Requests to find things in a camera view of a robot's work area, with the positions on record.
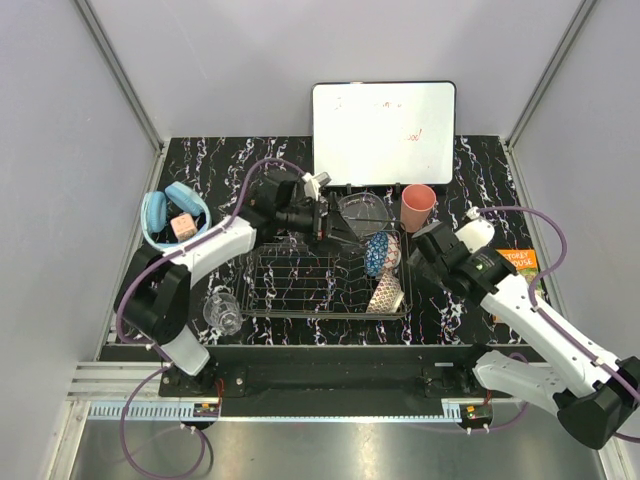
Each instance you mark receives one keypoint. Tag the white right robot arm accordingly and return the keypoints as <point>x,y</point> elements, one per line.
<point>591,391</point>

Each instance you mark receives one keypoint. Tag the blue geometric patterned bowl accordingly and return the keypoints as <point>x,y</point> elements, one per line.
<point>383,254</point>

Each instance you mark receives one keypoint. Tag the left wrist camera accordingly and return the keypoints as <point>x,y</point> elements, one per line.
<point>274,194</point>

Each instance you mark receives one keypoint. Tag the white dry-erase board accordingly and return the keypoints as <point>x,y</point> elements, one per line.
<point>384,133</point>

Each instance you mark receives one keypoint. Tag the clear glass bowl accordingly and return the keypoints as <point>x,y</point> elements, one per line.
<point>364,212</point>

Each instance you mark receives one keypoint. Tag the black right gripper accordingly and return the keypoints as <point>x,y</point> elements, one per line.
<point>414,257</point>

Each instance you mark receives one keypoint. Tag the black wire dish rack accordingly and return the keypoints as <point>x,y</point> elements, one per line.
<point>285,279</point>

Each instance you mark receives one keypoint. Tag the pink plastic cup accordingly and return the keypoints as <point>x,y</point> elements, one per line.
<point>417,202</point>

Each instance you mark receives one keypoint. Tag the clear faceted glass tumbler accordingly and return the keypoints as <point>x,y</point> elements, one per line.
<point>222,313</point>

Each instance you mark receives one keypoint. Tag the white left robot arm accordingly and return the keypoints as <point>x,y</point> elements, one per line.
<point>154,296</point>

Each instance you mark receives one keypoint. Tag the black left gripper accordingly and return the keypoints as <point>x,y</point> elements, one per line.
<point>336,226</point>

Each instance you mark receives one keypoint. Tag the brown checkered patterned bowl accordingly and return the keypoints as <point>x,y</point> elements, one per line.
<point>387,296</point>

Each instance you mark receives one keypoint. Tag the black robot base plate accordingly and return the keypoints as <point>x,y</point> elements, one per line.
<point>329,381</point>

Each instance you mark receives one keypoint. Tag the orange treehouse book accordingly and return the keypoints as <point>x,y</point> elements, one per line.
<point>520,270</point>

